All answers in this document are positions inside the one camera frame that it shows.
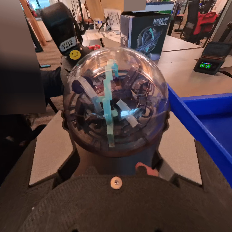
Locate red and black chair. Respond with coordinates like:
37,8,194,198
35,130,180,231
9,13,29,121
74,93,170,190
179,0,229,46

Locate dark blue maze ball box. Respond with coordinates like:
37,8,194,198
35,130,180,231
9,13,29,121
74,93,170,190
120,11,172,60

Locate black device with green screen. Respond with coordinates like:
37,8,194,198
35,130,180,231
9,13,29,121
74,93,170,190
193,41,232,75

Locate person's right hand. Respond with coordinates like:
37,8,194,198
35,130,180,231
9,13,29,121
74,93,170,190
135,162,159,177

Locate black cable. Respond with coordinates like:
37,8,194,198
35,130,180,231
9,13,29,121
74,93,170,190
217,70,232,78

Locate clear maze ball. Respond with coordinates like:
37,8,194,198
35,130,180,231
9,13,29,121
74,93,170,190
62,47,171,158

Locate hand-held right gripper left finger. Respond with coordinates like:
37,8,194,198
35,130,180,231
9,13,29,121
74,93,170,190
29,110,80,187

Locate person's left forearm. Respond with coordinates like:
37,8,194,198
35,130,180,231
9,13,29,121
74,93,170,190
41,66,65,100

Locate blue plastic bin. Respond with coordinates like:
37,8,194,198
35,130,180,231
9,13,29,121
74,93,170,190
167,83,232,188

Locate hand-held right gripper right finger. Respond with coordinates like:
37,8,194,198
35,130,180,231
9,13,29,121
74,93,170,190
156,111,203,185

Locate paper sheets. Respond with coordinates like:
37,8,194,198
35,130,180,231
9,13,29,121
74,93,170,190
82,30,121,41

